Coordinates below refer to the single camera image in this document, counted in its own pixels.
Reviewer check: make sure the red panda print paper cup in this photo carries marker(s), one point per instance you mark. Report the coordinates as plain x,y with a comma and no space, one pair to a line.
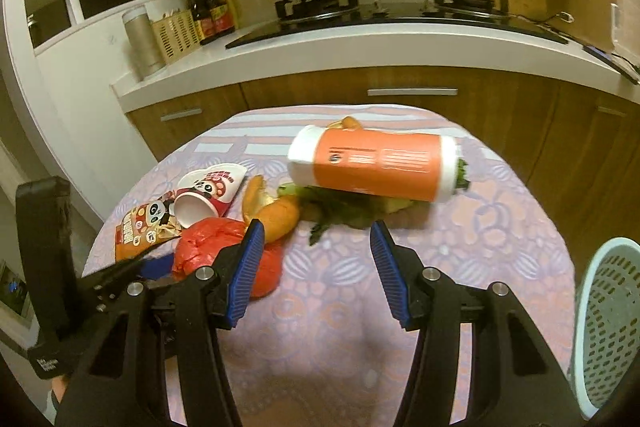
210,199

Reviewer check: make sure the steel cylindrical canister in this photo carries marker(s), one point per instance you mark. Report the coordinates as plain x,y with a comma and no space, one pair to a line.
142,42

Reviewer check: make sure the dark sauce bottle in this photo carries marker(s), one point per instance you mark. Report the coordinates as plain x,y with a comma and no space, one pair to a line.
200,14
222,9

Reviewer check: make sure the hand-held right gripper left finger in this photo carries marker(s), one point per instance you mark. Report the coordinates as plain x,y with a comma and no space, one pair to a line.
244,279

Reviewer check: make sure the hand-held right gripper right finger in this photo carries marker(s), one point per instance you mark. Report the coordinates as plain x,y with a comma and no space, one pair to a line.
390,279

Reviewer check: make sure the black glass gas hob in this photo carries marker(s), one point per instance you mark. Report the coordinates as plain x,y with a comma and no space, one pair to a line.
400,24

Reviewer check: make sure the green vegetable leaves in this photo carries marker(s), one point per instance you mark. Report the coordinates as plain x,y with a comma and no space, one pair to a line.
345,209

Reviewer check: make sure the panda print snack packet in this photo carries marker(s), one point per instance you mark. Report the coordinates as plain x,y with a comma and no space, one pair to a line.
137,229

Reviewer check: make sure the large orange fruit peel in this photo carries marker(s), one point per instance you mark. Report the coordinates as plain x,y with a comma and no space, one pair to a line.
277,217

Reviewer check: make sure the light blue plastic basket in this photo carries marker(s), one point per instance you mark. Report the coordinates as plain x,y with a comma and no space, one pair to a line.
607,332

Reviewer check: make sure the yellow slotted plastic basket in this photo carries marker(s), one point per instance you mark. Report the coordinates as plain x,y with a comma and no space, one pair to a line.
175,37

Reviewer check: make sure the floral patterned tablecloth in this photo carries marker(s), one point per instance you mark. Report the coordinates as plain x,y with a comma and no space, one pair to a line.
325,317

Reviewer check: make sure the red plastic bag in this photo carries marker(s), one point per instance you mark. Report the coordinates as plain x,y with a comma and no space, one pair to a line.
210,244

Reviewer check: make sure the orange and white cylindrical canister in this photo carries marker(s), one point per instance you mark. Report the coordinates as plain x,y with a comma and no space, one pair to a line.
375,162

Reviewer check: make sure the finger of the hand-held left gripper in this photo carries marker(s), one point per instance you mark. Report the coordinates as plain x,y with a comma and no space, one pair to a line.
115,271

